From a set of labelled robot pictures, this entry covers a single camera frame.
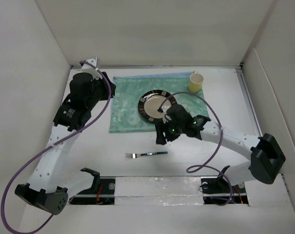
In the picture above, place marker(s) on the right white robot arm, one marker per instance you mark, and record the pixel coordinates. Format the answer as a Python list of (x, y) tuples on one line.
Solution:
[(264, 156)]

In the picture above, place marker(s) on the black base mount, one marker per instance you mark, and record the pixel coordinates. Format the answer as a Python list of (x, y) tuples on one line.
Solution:
[(219, 194), (104, 194)]

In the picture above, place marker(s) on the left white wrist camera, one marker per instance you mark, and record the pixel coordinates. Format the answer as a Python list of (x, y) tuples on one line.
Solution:
[(90, 65)]

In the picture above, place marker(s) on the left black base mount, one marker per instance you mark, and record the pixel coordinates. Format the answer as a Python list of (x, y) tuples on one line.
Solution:
[(104, 194)]

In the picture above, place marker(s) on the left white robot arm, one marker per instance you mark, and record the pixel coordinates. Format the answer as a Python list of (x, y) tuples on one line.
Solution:
[(45, 189)]

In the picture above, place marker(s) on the dark rimmed beige plate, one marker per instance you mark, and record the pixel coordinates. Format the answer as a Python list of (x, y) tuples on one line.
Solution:
[(150, 102)]

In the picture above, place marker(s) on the green patterned cloth placemat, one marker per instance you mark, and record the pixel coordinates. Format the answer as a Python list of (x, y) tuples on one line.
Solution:
[(125, 117)]

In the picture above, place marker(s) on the yellow paper cup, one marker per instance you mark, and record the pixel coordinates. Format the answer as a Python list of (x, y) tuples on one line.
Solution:
[(195, 82)]

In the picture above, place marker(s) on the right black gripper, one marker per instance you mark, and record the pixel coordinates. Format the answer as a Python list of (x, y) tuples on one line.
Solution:
[(161, 127)]

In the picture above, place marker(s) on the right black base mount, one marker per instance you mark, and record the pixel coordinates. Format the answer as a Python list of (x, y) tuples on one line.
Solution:
[(219, 194)]

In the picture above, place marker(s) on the silver fork green handle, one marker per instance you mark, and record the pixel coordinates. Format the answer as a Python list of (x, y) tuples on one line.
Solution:
[(135, 155)]

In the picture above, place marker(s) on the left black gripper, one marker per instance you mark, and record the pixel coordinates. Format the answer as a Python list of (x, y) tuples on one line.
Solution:
[(103, 82)]

